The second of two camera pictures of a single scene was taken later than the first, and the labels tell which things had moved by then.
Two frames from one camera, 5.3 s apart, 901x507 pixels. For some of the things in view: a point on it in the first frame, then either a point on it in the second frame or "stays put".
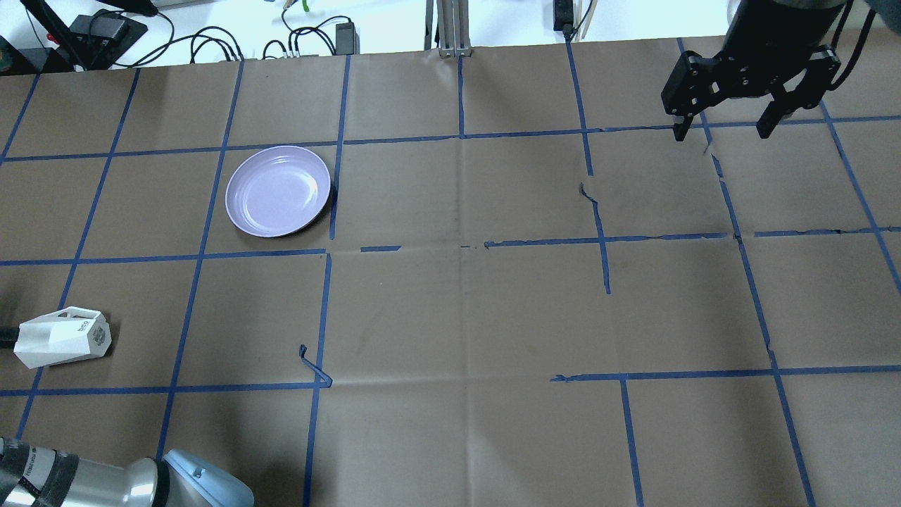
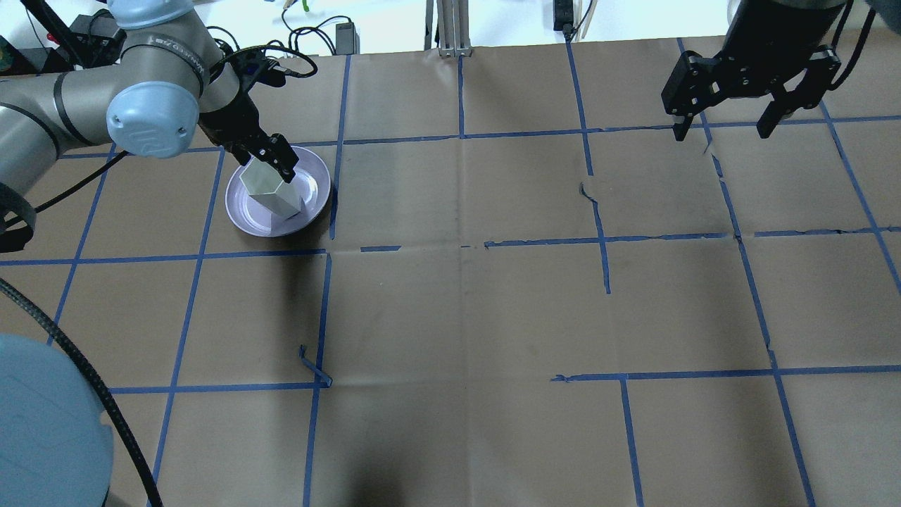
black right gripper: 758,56 stays put
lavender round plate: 274,191 stays put
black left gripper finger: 8,336 -> 236,127
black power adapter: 347,40 stays put
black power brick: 101,40 stays put
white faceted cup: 71,334 -> 267,186
